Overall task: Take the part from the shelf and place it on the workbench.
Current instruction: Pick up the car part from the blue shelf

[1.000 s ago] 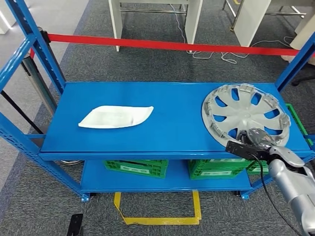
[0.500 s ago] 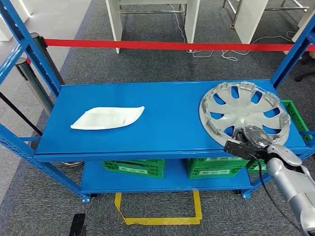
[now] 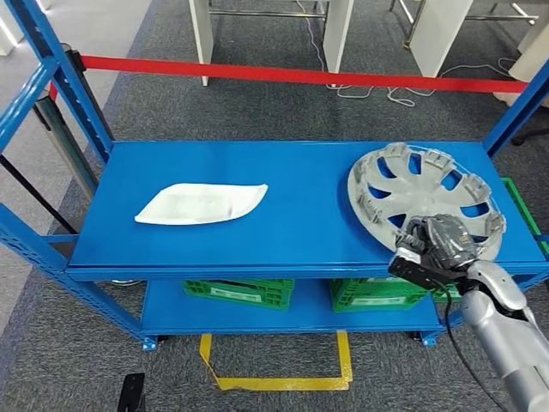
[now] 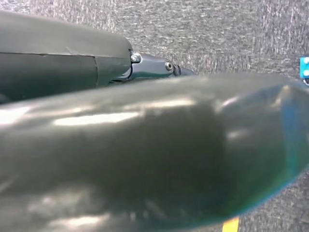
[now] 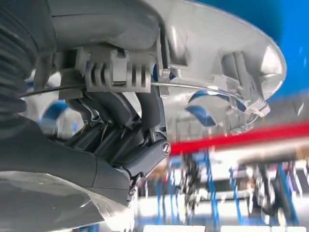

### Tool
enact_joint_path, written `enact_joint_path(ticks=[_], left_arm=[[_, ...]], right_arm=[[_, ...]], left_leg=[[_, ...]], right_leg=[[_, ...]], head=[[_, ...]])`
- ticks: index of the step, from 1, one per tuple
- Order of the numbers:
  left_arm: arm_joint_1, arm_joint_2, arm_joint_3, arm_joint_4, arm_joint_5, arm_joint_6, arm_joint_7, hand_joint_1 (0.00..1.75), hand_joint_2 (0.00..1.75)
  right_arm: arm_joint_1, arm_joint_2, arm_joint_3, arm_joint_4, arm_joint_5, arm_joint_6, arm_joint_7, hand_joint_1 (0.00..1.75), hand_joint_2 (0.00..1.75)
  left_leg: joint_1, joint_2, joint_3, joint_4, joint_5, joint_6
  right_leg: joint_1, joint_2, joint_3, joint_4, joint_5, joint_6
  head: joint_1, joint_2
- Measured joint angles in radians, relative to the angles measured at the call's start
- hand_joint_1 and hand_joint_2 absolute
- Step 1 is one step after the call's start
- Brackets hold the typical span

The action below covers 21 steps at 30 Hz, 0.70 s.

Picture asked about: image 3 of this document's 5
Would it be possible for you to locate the blue metal shelf rack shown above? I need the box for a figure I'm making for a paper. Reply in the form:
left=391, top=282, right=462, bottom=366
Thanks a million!
left=0, top=0, right=549, bottom=351

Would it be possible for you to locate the black office chair base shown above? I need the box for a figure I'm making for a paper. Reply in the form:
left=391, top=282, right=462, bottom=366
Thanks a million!
left=510, top=124, right=549, bottom=148

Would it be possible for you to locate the white desk panel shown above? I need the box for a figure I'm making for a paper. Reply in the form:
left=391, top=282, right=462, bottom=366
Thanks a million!
left=508, top=22, right=549, bottom=83

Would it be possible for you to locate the white desk with steel bars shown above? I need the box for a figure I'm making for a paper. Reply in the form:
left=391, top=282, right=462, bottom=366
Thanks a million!
left=388, top=0, right=539, bottom=79
left=189, top=0, right=355, bottom=88

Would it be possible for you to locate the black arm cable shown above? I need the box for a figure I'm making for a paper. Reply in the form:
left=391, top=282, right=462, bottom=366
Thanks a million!
left=441, top=287, right=511, bottom=412

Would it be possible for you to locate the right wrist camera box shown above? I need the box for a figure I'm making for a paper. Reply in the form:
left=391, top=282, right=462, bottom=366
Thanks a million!
left=387, top=250, right=468, bottom=297

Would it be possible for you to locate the red barrier belt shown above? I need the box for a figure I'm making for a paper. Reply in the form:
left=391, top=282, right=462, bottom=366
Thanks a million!
left=48, top=54, right=529, bottom=102

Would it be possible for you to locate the steel stanchion post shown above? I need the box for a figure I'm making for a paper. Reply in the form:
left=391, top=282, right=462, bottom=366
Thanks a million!
left=33, top=42, right=115, bottom=197

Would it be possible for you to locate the black stanchion post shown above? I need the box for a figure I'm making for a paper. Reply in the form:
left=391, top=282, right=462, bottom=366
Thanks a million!
left=0, top=154, right=80, bottom=235

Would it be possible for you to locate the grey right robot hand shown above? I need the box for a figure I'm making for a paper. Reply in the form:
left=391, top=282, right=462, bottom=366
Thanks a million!
left=394, top=213, right=479, bottom=280

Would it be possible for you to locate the white curved plastic part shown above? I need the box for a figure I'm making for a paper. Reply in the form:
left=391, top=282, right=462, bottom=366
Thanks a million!
left=134, top=182, right=268, bottom=227

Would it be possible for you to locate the person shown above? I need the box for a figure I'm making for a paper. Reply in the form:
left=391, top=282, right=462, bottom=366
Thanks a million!
left=492, top=82, right=549, bottom=108

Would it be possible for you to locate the white floor cable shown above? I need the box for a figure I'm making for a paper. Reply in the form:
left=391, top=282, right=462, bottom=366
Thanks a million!
left=296, top=0, right=518, bottom=109

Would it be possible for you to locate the green plastic crate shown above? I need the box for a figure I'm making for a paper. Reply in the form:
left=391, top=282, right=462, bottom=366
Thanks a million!
left=182, top=278, right=295, bottom=312
left=431, top=177, right=549, bottom=302
left=329, top=277, right=430, bottom=313

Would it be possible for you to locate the silver plastic wheel hubcap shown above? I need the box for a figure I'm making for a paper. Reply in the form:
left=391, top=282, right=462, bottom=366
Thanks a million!
left=346, top=142, right=507, bottom=263

